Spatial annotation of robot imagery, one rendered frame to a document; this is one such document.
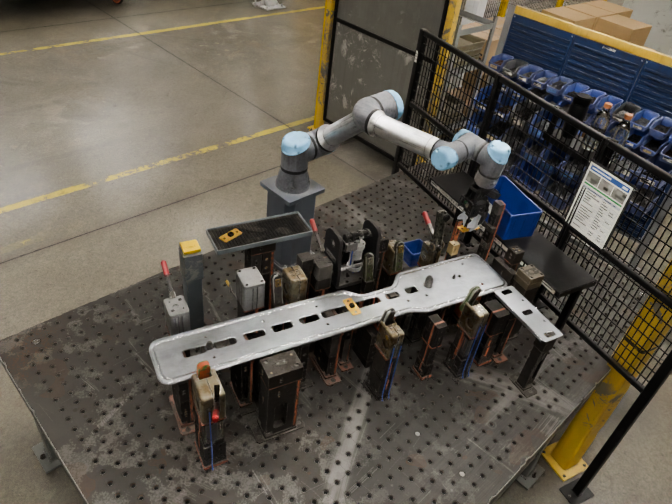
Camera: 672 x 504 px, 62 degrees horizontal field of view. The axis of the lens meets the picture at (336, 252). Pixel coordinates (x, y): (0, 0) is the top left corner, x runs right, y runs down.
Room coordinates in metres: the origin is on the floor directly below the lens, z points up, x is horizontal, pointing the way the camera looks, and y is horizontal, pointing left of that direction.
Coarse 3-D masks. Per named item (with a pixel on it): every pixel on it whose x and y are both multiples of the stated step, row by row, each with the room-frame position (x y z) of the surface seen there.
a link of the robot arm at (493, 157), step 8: (488, 144) 1.72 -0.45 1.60; (496, 144) 1.70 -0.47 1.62; (504, 144) 1.71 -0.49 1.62; (480, 152) 1.70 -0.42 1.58; (488, 152) 1.68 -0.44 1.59; (496, 152) 1.67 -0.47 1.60; (504, 152) 1.67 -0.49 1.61; (480, 160) 1.70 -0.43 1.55; (488, 160) 1.68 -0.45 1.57; (496, 160) 1.67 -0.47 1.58; (504, 160) 1.67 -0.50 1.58; (480, 168) 1.70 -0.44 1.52; (488, 168) 1.67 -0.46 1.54; (496, 168) 1.67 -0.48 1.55; (488, 176) 1.67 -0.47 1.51; (496, 176) 1.67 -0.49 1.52
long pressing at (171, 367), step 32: (384, 288) 1.62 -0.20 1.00; (416, 288) 1.66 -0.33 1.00; (448, 288) 1.68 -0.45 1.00; (256, 320) 1.37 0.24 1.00; (288, 320) 1.39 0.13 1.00; (320, 320) 1.41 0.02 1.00; (352, 320) 1.43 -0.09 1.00; (160, 352) 1.17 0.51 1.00; (224, 352) 1.20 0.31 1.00; (256, 352) 1.22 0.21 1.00
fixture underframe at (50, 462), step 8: (40, 432) 1.31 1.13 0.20; (32, 448) 1.34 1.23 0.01; (40, 448) 1.34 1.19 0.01; (48, 448) 1.30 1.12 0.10; (544, 448) 1.57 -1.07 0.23; (40, 456) 1.30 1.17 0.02; (48, 456) 1.31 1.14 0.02; (56, 456) 1.31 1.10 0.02; (536, 456) 1.54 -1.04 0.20; (48, 464) 1.27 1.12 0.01; (56, 464) 1.28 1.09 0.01; (528, 464) 1.50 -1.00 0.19; (536, 464) 1.62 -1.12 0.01; (48, 472) 1.24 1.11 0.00; (520, 472) 1.44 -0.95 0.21; (528, 472) 1.55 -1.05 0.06; (536, 472) 1.58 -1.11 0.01; (512, 480) 1.38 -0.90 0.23; (520, 480) 1.52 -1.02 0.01; (528, 480) 1.53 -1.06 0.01; (528, 488) 1.49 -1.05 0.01
